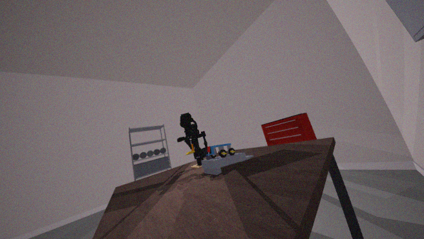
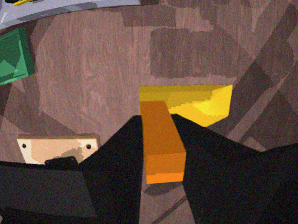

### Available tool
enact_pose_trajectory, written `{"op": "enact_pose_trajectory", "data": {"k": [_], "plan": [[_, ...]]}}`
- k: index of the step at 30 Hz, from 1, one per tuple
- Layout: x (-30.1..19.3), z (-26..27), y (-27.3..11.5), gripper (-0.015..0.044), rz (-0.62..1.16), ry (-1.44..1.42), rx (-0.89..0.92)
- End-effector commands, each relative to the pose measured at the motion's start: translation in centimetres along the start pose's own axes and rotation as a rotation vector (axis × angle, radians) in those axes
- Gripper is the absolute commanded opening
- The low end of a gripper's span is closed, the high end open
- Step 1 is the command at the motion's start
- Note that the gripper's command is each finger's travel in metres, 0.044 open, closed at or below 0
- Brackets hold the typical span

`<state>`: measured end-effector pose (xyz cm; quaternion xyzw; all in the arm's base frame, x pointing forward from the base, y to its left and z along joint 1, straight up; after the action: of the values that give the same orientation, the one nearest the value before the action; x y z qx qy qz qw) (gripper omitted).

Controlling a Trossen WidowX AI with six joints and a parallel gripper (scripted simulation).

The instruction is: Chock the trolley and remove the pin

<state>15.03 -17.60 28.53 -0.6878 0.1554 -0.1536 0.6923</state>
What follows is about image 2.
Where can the green tray floor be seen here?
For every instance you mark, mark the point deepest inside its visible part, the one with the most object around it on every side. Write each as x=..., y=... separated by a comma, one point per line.
x=11, y=64

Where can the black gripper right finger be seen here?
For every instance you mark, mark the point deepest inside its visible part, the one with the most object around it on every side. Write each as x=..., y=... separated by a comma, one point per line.
x=227, y=182

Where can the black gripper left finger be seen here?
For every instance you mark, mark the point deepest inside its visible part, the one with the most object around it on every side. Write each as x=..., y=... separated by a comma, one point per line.
x=104, y=189

